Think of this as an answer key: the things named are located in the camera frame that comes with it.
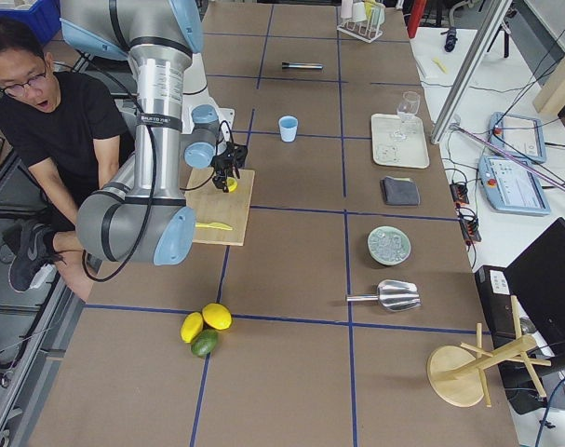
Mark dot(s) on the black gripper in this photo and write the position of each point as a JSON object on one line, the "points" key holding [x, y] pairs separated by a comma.
{"points": [[221, 166]]}

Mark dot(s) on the yellow lemon slice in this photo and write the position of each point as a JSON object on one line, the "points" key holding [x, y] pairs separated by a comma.
{"points": [[232, 185]]}

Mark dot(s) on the black metal muddler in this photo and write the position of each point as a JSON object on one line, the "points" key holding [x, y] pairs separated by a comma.
{"points": [[288, 65]]}

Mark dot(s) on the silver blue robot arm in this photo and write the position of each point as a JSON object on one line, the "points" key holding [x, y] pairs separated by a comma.
{"points": [[141, 215]]}

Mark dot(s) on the light blue cup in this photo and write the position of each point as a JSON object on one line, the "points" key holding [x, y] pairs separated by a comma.
{"points": [[288, 126]]}

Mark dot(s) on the yellow lemon right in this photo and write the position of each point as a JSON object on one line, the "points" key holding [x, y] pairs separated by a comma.
{"points": [[217, 316]]}

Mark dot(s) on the yellow lemon left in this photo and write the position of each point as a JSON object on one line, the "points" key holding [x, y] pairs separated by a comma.
{"points": [[192, 325]]}

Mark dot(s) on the white cup rack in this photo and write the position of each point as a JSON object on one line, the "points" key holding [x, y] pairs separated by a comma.
{"points": [[362, 20]]}

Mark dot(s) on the bamboo cutting board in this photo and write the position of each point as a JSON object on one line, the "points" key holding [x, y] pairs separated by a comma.
{"points": [[212, 205]]}

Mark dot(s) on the yellow plastic knife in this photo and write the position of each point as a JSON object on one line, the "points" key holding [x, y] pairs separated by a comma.
{"points": [[214, 225]]}

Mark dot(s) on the person in black shirt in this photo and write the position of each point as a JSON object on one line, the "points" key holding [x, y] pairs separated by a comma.
{"points": [[68, 132]]}

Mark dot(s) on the grey folded cloth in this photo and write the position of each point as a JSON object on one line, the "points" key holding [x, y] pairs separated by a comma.
{"points": [[399, 191]]}

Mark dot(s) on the green bowl of ice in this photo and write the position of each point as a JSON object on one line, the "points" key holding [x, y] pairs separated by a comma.
{"points": [[388, 245]]}

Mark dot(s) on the cream serving tray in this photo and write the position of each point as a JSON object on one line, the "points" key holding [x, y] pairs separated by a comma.
{"points": [[387, 150]]}

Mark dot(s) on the clear wine glass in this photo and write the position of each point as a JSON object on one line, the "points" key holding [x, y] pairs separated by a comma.
{"points": [[406, 110]]}

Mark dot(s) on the metal ice scoop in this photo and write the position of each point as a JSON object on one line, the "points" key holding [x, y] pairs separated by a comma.
{"points": [[392, 295]]}

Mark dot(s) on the yellow plastic spoon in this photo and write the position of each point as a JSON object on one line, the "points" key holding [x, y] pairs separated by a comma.
{"points": [[440, 65]]}

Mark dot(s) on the near teach pendant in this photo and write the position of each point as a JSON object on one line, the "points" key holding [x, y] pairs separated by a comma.
{"points": [[510, 187]]}

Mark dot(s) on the teach pendant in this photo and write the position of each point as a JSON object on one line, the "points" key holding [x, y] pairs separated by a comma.
{"points": [[518, 135], [510, 187]]}

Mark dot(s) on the far teach pendant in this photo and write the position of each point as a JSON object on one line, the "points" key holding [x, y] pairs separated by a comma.
{"points": [[518, 135]]}

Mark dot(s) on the wooden mug tree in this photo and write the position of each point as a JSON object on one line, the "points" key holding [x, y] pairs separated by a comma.
{"points": [[457, 373]]}

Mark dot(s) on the black monitor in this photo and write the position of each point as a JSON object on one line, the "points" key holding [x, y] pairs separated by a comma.
{"points": [[537, 278]]}

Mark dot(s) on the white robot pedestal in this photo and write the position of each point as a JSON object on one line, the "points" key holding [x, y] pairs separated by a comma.
{"points": [[206, 126]]}

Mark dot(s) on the aluminium frame post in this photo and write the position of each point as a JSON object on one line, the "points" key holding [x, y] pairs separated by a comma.
{"points": [[495, 15]]}

